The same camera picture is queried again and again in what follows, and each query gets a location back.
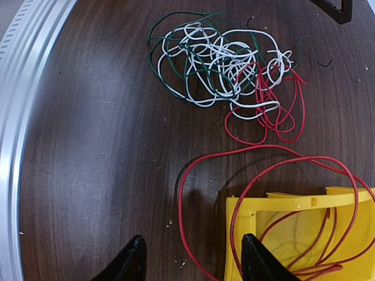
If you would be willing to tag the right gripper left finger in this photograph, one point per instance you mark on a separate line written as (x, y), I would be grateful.
(129, 264)

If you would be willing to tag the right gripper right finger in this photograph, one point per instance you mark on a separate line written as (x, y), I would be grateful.
(258, 263)

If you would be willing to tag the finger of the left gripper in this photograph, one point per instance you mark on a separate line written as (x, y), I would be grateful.
(340, 15)

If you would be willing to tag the left yellow bin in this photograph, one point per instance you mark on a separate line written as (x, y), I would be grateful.
(303, 230)

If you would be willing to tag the front aluminium rail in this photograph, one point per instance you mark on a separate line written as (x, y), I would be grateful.
(25, 48)

